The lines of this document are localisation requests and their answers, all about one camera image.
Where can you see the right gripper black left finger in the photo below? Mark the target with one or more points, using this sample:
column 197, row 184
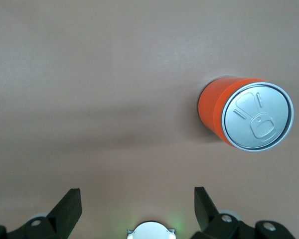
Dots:
column 62, row 214

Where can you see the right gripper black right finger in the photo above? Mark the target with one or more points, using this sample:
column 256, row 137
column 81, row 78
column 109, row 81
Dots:
column 208, row 214

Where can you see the orange soda can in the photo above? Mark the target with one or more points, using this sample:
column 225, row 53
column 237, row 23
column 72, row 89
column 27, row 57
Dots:
column 259, row 117

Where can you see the brown table mat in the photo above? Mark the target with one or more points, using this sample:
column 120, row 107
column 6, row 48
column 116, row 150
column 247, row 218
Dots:
column 89, row 74

